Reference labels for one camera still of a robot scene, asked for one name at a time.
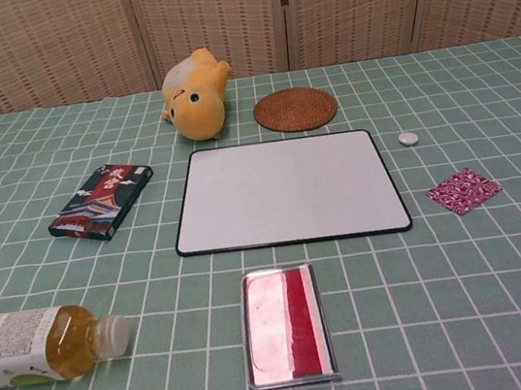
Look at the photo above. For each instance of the yellow plush toy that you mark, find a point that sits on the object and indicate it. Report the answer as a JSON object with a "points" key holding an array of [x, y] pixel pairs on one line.
{"points": [[199, 111]]}

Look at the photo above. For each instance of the clear case with red insert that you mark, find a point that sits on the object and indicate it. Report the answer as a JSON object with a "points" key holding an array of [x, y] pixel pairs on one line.
{"points": [[285, 328]]}

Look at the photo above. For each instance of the dark illustrated card box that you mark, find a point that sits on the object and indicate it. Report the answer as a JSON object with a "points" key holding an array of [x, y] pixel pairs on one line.
{"points": [[95, 205]]}

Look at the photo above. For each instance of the tea bottle with white label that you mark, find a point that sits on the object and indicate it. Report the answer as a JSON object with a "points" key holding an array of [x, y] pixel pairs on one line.
{"points": [[18, 349]]}

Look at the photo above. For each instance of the white rectangular board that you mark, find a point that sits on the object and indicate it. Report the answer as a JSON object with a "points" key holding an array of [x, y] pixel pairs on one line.
{"points": [[284, 191]]}

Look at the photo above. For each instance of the small red patterned card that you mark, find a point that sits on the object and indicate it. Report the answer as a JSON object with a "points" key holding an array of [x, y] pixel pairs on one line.
{"points": [[464, 190]]}

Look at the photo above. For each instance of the round woven rattan coaster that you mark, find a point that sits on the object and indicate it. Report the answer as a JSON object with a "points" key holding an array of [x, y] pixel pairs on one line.
{"points": [[296, 110]]}

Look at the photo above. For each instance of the green checked tablecloth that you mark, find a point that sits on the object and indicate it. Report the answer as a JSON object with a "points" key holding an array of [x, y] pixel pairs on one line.
{"points": [[404, 306]]}

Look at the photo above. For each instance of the small white round cap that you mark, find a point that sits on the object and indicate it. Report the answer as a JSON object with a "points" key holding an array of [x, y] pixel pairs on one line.
{"points": [[408, 139]]}

